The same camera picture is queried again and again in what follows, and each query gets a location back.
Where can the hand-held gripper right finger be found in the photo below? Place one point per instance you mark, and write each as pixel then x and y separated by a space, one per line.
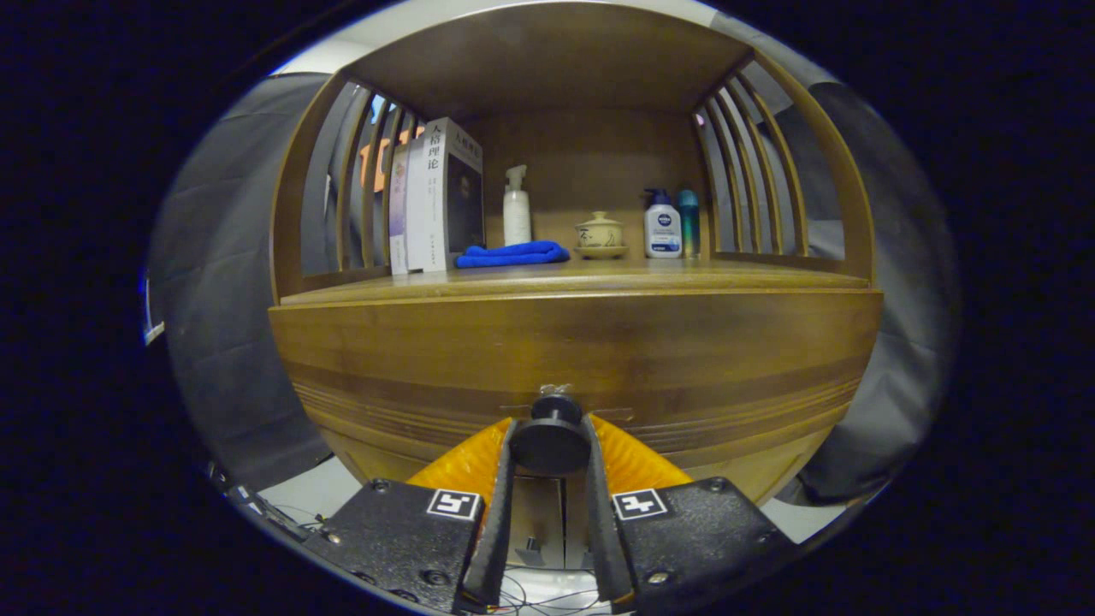
pixel 599 530

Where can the black drawer knob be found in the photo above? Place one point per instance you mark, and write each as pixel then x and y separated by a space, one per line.
pixel 552 441

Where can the thick white book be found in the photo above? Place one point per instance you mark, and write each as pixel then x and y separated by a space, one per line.
pixel 426 205

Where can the white lotion bottle blue cap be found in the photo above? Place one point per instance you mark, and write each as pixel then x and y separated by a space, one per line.
pixel 663 231

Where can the wooden cabinet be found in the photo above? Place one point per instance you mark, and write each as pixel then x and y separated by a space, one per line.
pixel 582 77

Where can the wooden drawer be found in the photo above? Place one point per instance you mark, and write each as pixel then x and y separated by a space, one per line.
pixel 684 359

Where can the wooden countertop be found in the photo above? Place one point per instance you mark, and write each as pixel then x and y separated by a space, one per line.
pixel 599 278

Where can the blue folded cloth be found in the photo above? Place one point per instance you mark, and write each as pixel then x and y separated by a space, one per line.
pixel 513 255

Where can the teal bottle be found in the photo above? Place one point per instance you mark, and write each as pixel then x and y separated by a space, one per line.
pixel 689 227

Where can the thin pale purple book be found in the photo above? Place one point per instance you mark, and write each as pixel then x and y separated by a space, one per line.
pixel 399 214

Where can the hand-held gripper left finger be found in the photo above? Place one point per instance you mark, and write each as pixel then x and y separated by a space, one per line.
pixel 500 530

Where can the white spray bottle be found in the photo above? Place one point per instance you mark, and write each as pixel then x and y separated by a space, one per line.
pixel 517 218

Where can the beige lidded teacup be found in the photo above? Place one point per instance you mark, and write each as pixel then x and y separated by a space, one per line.
pixel 600 235

